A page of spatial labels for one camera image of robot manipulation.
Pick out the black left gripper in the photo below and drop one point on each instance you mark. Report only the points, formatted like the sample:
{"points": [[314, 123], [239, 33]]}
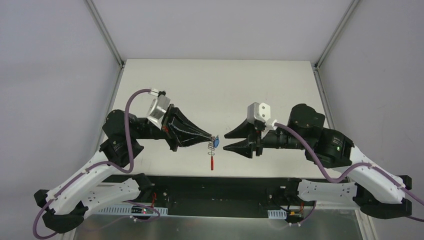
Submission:
{"points": [[168, 127]]}

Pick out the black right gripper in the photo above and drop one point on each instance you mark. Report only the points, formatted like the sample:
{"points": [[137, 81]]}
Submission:
{"points": [[257, 138]]}

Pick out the metal key holder red handle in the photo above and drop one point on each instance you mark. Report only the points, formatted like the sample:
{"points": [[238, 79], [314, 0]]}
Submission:
{"points": [[211, 151]]}

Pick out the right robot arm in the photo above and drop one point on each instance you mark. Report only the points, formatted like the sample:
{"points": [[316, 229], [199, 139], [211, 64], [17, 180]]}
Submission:
{"points": [[351, 178]]}

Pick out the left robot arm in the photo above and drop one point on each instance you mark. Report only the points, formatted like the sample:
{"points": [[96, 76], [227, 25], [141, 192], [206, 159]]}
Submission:
{"points": [[65, 207]]}

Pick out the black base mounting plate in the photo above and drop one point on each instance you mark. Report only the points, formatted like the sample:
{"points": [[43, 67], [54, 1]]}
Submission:
{"points": [[232, 197]]}

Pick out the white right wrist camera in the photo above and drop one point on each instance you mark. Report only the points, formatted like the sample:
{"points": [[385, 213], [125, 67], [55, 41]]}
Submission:
{"points": [[259, 115]]}

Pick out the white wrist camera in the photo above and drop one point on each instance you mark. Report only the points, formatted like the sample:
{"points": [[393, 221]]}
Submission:
{"points": [[259, 115], [158, 107]]}

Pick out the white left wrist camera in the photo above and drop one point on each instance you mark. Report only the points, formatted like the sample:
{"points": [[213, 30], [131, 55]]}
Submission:
{"points": [[158, 107]]}

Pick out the right white cable duct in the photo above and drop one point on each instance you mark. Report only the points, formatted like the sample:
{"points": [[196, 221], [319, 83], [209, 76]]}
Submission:
{"points": [[277, 214]]}

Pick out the white cable duct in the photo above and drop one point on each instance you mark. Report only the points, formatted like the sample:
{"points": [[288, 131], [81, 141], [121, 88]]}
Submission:
{"points": [[277, 214], [126, 210]]}

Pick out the left white cable duct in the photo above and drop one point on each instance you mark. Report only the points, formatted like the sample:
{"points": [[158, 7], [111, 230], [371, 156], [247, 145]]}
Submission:
{"points": [[126, 210]]}

